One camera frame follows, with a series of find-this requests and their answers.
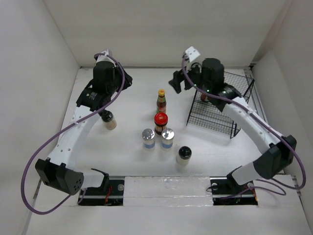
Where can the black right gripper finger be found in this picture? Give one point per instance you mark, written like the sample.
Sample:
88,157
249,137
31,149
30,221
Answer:
179,77
176,85

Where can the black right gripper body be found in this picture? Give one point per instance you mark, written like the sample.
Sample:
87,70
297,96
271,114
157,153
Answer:
194,74

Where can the tall black-cap sauce bottle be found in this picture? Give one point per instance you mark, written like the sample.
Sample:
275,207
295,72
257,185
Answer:
204,97

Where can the yellow-cap sauce bottle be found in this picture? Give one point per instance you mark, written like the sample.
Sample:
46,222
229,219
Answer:
161,102

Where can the red-lid sauce jar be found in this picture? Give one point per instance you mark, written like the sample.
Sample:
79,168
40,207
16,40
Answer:
161,120

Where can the silver-lid shaker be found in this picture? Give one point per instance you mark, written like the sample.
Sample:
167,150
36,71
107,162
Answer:
148,138
167,138

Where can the black-lid white spice jar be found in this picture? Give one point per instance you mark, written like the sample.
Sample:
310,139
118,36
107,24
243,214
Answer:
184,155

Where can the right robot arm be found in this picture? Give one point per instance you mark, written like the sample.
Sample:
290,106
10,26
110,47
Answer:
276,150

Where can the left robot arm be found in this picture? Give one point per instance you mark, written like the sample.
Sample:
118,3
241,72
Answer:
108,81

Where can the black-lid spice jar, brown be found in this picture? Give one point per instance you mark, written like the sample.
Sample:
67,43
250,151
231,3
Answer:
108,120

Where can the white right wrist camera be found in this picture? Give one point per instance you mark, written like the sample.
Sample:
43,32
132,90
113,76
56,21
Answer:
190,55

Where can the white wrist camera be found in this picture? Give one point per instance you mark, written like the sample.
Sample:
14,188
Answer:
190,55
106,53

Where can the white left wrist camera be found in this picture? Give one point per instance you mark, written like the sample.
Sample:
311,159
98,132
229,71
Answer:
106,53

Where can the black wire rack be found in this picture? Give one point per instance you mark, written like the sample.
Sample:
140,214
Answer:
206,115

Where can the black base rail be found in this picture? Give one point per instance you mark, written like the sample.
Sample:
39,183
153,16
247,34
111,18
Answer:
184,191

